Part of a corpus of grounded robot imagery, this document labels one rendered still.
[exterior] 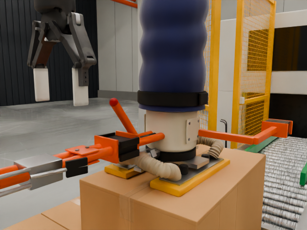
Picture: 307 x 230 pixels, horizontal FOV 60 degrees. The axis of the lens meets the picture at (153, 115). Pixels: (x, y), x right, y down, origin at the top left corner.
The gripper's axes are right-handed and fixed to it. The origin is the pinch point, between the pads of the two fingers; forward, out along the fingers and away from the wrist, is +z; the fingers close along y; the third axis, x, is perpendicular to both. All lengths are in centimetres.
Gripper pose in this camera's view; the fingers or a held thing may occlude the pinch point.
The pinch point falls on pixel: (60, 97)
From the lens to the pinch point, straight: 57.2
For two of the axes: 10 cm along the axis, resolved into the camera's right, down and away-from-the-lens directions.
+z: 0.0, 9.9, 1.5
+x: -6.2, 1.2, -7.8
